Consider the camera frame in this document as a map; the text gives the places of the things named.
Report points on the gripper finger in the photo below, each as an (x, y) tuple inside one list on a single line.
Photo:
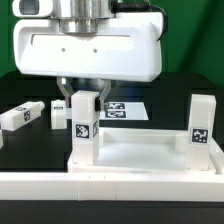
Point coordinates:
[(65, 86), (104, 87)]

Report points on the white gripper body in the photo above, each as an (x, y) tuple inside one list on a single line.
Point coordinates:
[(126, 47)]

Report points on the white desk top tray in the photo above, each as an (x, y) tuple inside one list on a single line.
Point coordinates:
[(145, 151)]

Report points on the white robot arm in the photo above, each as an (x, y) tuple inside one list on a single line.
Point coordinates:
[(81, 16)]

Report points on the white fiducial marker sheet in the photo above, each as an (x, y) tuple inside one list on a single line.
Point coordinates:
[(124, 111)]

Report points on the white front fence bar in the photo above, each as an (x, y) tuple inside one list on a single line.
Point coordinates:
[(112, 187)]

